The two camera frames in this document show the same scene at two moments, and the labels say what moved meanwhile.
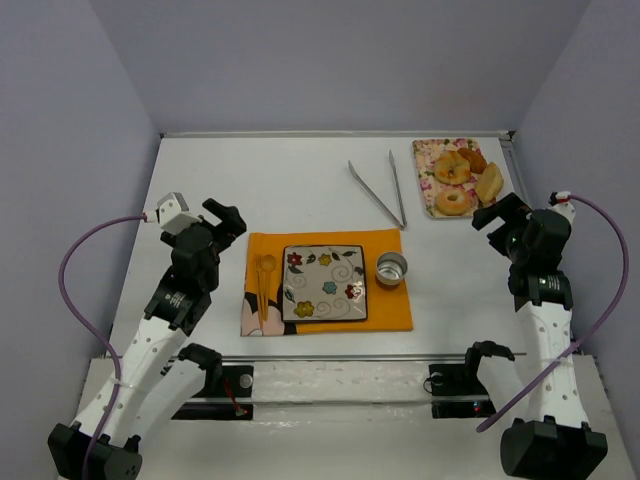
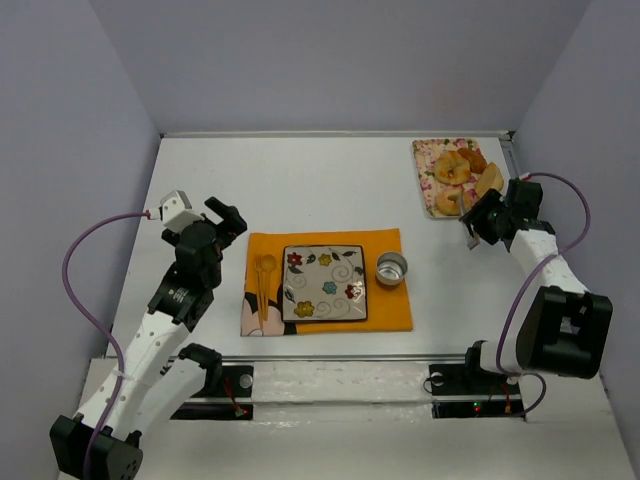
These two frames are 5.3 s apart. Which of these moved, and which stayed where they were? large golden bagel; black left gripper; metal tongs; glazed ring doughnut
Moved: metal tongs
Stayed: black left gripper; large golden bagel; glazed ring doughnut
